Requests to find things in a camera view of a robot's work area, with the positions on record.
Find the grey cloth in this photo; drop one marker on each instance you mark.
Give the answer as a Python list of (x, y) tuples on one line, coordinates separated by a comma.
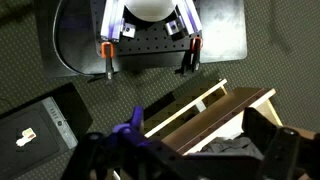
[(230, 146)]

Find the aluminium extrusion bar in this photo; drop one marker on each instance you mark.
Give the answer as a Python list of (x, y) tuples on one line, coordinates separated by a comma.
[(188, 16), (111, 20)]

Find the orange black bar clamp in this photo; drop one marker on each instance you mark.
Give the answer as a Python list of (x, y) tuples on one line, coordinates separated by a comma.
[(195, 50), (107, 53)]

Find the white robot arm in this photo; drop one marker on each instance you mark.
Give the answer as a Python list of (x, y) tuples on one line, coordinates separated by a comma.
[(150, 10)]

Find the white paper label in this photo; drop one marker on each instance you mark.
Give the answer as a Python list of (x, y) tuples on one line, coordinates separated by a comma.
[(26, 136)]

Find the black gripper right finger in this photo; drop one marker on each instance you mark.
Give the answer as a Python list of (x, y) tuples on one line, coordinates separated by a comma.
[(283, 153)]

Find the light wooden drawer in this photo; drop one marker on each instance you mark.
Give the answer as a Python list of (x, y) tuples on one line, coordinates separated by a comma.
[(186, 108), (213, 120)]

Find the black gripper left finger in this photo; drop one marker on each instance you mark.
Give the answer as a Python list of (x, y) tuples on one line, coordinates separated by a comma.
[(96, 153)]

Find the black base platform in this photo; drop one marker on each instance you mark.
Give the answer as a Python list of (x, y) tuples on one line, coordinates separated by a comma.
[(226, 30)]

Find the black box case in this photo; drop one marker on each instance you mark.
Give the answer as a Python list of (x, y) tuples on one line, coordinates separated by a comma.
[(30, 156)]

